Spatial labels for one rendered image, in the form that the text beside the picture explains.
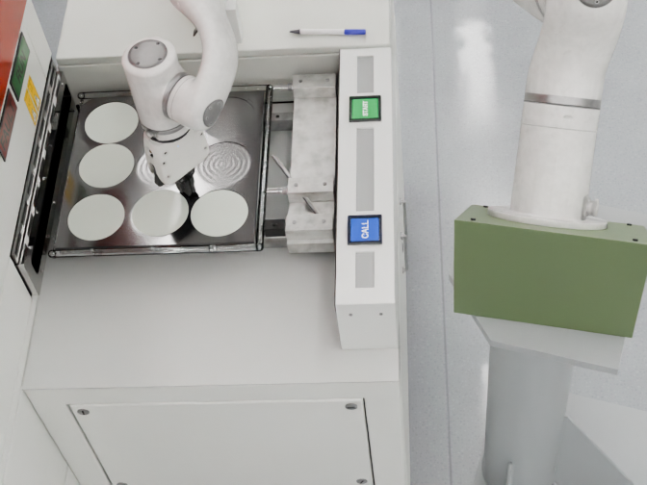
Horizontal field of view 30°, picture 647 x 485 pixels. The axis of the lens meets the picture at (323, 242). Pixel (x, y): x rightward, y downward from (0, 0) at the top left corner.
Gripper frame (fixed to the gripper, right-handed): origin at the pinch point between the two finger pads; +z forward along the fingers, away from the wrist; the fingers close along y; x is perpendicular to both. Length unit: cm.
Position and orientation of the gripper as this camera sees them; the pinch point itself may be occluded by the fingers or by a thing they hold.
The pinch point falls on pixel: (185, 182)
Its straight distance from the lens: 210.6
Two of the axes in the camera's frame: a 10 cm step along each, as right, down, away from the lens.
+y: 7.1, -6.1, 3.6
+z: 0.9, 5.8, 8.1
